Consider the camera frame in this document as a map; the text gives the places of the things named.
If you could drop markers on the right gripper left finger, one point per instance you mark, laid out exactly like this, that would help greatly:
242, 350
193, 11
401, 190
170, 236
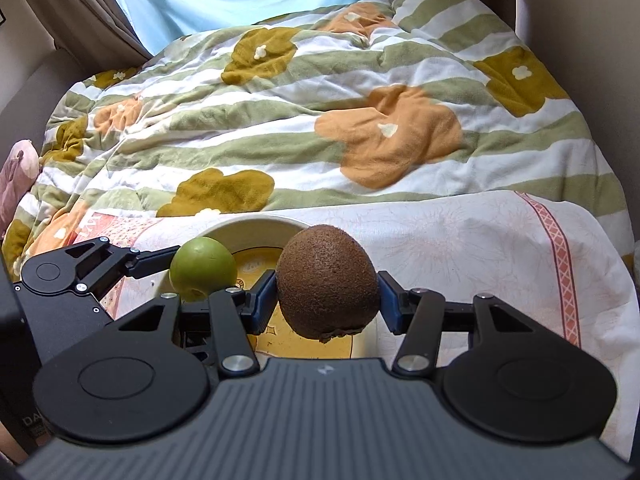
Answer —
217, 329

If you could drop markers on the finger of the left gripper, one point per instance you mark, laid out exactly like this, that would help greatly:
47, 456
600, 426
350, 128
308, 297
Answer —
91, 267

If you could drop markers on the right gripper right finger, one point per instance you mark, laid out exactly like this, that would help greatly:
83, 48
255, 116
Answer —
422, 316

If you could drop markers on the green apple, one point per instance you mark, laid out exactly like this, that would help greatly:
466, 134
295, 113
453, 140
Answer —
200, 267

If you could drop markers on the brown kiwi back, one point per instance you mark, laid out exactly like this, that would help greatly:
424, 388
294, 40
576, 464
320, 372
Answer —
327, 285

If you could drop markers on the person left hand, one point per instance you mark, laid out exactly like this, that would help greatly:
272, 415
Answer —
9, 448

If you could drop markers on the white pink patterned cloth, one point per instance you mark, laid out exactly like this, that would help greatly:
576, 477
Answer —
499, 242

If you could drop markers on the grey headboard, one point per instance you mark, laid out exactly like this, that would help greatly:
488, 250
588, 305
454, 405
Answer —
26, 115

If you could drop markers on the green striped floral duvet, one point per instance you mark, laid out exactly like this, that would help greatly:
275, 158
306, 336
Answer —
377, 101

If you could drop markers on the brown left curtain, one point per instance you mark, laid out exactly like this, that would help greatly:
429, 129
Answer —
96, 33

